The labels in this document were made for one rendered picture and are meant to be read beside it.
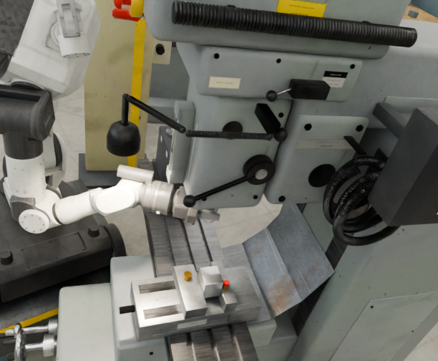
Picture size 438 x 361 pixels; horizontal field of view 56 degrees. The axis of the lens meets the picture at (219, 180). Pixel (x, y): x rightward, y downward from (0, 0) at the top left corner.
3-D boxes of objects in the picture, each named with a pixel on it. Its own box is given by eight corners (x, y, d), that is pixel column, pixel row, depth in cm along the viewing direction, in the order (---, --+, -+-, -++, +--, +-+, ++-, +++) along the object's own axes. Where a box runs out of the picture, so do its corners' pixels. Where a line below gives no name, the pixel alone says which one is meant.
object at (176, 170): (168, 184, 101) (178, 109, 89) (165, 173, 104) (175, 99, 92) (184, 183, 103) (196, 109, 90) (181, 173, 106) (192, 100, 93)
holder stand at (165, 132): (165, 198, 156) (171, 155, 144) (154, 163, 172) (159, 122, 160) (195, 196, 160) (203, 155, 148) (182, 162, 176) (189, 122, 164)
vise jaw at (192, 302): (184, 319, 109) (186, 311, 107) (172, 274, 120) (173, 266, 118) (205, 316, 111) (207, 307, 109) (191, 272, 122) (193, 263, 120)
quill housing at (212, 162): (188, 215, 98) (211, 94, 79) (174, 163, 113) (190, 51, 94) (262, 212, 104) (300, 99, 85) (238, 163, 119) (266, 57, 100)
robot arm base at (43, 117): (-14, 142, 104) (-32, 120, 93) (0, 99, 109) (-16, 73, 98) (48, 150, 106) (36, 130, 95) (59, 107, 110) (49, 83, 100)
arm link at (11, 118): (-13, 155, 101) (-22, 104, 94) (2, 139, 108) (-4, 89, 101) (36, 162, 102) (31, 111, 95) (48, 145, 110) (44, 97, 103)
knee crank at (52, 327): (-4, 346, 146) (-7, 337, 143) (-2, 331, 151) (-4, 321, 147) (62, 337, 153) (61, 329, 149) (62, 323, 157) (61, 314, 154)
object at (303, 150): (268, 208, 101) (299, 117, 85) (239, 151, 119) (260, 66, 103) (334, 205, 107) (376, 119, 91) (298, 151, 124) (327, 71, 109)
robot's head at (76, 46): (56, 59, 98) (66, 54, 91) (46, 14, 96) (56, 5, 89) (84, 57, 101) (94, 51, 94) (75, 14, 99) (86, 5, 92)
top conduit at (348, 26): (174, 27, 63) (176, 3, 60) (169, 18, 66) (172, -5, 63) (412, 50, 76) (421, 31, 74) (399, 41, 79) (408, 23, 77)
